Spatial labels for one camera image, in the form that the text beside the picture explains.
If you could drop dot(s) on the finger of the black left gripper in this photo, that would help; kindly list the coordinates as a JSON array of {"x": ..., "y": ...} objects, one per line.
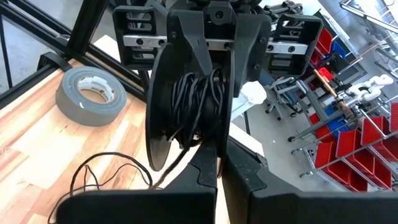
[
  {"x": 186, "y": 37},
  {"x": 252, "y": 46}
]

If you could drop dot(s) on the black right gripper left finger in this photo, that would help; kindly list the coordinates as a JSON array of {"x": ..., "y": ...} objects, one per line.
[{"x": 140, "y": 208}]

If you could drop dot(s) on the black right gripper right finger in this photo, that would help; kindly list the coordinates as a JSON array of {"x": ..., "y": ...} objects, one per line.
[{"x": 311, "y": 211}]

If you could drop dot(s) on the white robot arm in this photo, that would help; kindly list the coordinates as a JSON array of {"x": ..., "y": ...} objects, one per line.
[{"x": 370, "y": 88}]

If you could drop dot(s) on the white trash bin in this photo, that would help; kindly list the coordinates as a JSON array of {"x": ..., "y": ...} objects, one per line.
[{"x": 252, "y": 93}]

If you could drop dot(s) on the grey office chair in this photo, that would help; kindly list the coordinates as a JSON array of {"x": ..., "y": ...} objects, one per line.
[{"x": 280, "y": 93}]

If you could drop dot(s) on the red plastic storage bin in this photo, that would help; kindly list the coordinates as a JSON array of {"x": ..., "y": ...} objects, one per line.
[
  {"x": 373, "y": 130},
  {"x": 351, "y": 143},
  {"x": 342, "y": 165}
]

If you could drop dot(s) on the small red bin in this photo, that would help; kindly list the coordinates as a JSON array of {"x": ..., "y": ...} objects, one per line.
[{"x": 325, "y": 40}]

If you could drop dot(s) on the grey utility cart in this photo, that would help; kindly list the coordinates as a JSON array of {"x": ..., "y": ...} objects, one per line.
[{"x": 311, "y": 93}]

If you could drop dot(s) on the small blue bin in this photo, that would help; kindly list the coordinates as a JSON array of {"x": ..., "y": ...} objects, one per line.
[{"x": 339, "y": 49}]

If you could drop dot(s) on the grey duct tape roll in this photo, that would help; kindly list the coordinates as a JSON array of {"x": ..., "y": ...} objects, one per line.
[{"x": 71, "y": 105}]

